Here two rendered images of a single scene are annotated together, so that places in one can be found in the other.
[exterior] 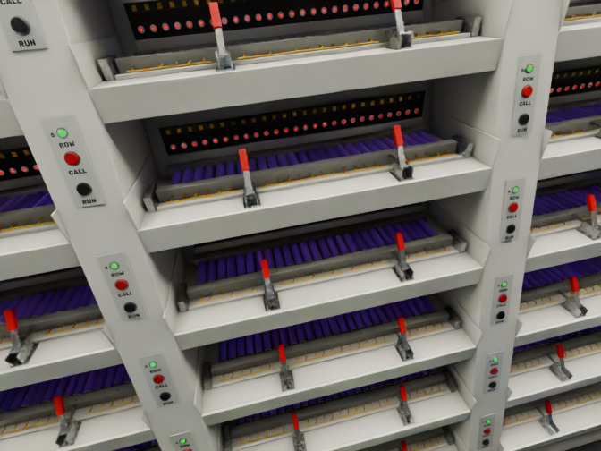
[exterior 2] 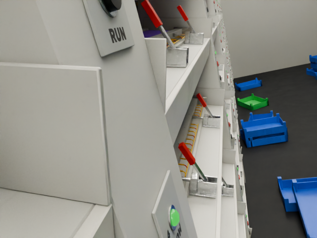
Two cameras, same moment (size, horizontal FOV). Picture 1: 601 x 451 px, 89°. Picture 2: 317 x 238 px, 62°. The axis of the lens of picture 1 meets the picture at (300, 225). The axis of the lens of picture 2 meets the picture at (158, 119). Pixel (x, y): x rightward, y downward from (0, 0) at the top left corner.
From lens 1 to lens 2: 56 cm
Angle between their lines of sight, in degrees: 61
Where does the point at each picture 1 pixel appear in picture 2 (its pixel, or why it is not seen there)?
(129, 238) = (164, 133)
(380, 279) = (211, 133)
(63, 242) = (78, 225)
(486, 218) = (214, 72)
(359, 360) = (222, 219)
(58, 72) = not seen: outside the picture
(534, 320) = not seen: hidden behind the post
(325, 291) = (207, 157)
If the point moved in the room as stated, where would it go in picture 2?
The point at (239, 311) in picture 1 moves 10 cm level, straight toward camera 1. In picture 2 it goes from (204, 219) to (281, 208)
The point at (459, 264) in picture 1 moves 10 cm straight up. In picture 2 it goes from (215, 109) to (208, 75)
